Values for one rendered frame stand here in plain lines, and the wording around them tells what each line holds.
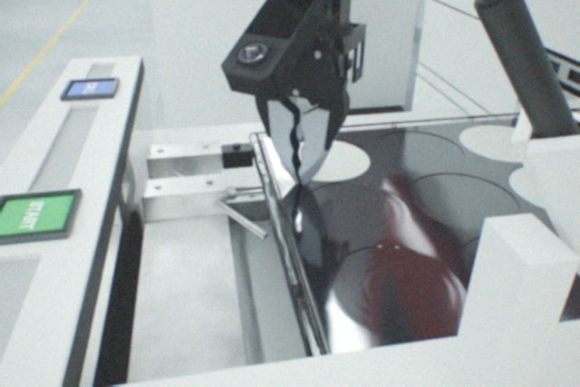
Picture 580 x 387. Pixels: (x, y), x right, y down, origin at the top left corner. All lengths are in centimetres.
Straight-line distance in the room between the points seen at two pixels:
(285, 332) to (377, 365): 22
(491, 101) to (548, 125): 70
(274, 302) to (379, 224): 12
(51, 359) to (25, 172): 21
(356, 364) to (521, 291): 9
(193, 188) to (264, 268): 11
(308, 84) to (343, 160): 14
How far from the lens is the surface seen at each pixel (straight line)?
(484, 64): 90
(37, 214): 39
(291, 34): 39
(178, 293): 42
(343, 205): 48
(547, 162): 18
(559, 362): 29
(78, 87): 63
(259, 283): 51
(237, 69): 38
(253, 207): 59
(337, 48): 44
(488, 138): 66
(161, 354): 38
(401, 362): 26
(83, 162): 46
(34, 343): 30
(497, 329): 22
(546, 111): 17
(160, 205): 50
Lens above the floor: 116
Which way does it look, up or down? 30 degrees down
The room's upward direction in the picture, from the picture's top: straight up
